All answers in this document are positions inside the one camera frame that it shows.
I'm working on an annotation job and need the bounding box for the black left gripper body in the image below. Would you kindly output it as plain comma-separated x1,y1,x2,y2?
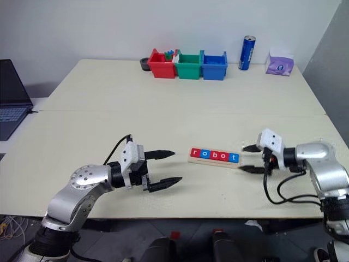
129,160,151,193

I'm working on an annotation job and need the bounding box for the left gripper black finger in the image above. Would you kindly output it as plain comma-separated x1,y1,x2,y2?
148,176,183,193
143,149,176,160

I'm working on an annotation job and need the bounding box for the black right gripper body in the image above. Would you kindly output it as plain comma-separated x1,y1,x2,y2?
255,141,274,176

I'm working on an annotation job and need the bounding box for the wooden letter tray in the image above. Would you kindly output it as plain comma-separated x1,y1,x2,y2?
187,146,244,168

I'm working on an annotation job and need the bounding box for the white crumpled paper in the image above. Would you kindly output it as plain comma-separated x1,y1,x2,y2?
244,219,263,233

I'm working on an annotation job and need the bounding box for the dark rounded shape red top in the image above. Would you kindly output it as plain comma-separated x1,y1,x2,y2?
210,229,244,262

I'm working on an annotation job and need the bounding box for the red plastic bin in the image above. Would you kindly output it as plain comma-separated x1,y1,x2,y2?
147,48,177,79

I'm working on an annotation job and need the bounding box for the purple tissue pack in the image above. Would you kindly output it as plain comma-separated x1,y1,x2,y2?
264,47,295,76

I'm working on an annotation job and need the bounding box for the blue plastic bin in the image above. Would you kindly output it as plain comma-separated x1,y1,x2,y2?
200,50,228,81

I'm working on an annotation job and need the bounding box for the green plastic bin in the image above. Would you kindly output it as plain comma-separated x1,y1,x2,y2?
174,53,202,80

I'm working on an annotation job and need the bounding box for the blue drink can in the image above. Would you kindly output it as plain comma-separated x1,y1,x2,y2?
238,34,256,71

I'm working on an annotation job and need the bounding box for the black shoe white sole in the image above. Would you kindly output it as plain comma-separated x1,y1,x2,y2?
313,247,332,262

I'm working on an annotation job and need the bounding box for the dark laptop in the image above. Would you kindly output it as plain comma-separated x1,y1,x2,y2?
0,59,34,142

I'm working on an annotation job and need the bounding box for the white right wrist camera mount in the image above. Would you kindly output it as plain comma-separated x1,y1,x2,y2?
257,128,289,172

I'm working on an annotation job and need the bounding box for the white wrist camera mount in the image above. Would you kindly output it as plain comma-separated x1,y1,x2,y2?
119,141,145,189
257,128,289,172

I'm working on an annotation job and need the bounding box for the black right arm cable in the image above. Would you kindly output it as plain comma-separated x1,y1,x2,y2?
262,155,323,205

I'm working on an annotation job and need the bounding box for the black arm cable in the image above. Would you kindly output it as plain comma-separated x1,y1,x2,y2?
103,134,134,166
262,155,323,205

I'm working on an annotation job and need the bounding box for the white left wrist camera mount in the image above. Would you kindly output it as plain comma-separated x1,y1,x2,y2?
119,141,145,189

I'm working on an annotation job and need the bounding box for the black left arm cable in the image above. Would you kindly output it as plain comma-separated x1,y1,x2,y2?
103,134,134,166

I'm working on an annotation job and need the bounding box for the white cable bundle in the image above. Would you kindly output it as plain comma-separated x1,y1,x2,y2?
0,215,29,248

